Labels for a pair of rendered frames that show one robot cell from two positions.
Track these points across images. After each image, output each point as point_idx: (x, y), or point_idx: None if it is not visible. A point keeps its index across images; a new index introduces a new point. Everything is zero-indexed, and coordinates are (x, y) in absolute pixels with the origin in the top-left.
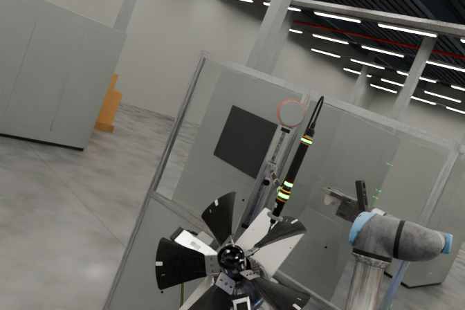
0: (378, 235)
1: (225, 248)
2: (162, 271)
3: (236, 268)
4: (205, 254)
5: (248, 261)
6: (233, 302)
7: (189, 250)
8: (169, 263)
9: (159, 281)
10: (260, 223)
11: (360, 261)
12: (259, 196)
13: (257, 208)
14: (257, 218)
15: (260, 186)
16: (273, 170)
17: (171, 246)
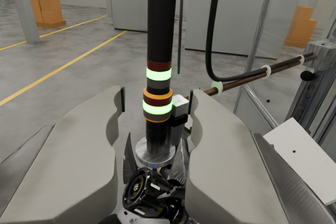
0: None
1: (141, 171)
2: (124, 166)
3: (128, 211)
4: (138, 167)
5: (179, 204)
6: None
7: (132, 154)
8: (126, 161)
9: (123, 175)
10: (272, 141)
11: None
12: (310, 98)
13: (307, 115)
14: (272, 131)
15: (310, 82)
16: (319, 53)
17: (128, 144)
